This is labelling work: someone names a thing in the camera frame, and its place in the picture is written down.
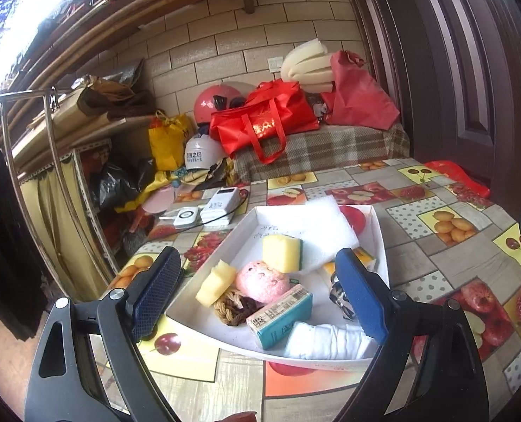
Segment black hanging clothing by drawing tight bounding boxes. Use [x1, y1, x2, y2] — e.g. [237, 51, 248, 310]
[0, 148, 47, 341]

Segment brown panelled door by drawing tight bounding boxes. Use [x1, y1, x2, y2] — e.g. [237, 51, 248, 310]
[344, 0, 521, 212]

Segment yellow sponge piece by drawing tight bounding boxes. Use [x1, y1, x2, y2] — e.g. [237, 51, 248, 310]
[195, 259, 238, 307]

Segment flat red printed bag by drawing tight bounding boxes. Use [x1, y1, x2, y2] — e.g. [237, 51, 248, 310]
[424, 159, 492, 198]

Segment braided rope knot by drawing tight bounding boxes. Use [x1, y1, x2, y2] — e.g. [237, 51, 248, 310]
[214, 289, 265, 327]

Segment red ball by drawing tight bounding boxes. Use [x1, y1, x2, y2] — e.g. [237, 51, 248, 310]
[339, 204, 371, 234]

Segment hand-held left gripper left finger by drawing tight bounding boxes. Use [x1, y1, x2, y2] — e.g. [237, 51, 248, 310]
[24, 246, 183, 422]

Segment teal white carton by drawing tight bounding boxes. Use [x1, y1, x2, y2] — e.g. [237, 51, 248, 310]
[246, 284, 314, 351]

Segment yellow cloth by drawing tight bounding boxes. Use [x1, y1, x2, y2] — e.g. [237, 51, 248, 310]
[115, 169, 182, 212]

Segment metal clothes rack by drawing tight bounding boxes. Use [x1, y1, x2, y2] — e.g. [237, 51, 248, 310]
[0, 88, 116, 282]

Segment large white foam block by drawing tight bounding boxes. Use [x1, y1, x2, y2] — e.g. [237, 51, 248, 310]
[267, 196, 360, 269]

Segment red tote bag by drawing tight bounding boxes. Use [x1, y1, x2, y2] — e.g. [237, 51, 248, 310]
[210, 80, 320, 165]

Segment yellow bag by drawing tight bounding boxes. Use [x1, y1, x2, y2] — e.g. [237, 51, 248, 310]
[148, 112, 195, 172]

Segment cream foam rolls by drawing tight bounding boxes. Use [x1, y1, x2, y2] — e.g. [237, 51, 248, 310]
[280, 37, 335, 93]

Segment white power bank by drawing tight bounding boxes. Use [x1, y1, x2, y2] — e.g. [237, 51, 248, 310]
[200, 187, 239, 227]

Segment cow print pouch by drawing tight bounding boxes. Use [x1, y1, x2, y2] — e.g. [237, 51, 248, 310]
[328, 273, 360, 321]

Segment white tray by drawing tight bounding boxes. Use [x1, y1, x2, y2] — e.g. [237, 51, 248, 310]
[166, 204, 390, 367]

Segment storage shelf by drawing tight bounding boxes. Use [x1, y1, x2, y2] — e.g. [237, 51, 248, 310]
[9, 114, 155, 273]

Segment yellow sponge with green pad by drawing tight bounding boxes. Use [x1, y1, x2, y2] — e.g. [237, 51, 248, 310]
[322, 247, 376, 284]
[261, 234, 304, 274]

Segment yellow curtain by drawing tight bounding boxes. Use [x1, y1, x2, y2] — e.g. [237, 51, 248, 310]
[20, 165, 112, 291]

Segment plaid covered bench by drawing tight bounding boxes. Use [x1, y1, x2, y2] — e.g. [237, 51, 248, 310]
[234, 122, 411, 182]

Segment person's left hand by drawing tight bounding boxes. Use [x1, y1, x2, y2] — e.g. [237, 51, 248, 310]
[216, 411, 259, 422]

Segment white cloth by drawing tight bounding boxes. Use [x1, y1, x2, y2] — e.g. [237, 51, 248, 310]
[284, 322, 377, 360]

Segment pink-red nonwoven bag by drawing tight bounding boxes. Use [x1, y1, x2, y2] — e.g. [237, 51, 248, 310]
[321, 50, 401, 132]

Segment small white device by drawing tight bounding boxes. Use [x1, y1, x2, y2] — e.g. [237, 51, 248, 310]
[159, 206, 199, 229]

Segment pink plush toy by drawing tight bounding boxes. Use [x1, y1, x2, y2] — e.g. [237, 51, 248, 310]
[235, 260, 291, 304]

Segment black plastic bag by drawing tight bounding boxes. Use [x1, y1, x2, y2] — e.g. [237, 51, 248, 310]
[89, 158, 155, 209]

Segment bundle of bamboo poles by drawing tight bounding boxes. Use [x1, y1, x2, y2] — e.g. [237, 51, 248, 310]
[5, 0, 371, 110]

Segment fruit print tablecloth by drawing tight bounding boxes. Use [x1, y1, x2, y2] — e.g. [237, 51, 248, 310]
[106, 158, 521, 422]

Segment pink helmet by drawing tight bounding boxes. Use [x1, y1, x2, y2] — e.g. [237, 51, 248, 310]
[193, 83, 254, 124]

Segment pink plate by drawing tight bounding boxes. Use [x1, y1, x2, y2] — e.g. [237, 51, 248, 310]
[141, 187, 177, 214]

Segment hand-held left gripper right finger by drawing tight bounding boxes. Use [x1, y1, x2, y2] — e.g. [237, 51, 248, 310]
[334, 248, 492, 422]

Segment white helmet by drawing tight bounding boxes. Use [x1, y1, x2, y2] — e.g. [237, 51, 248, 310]
[185, 133, 227, 171]

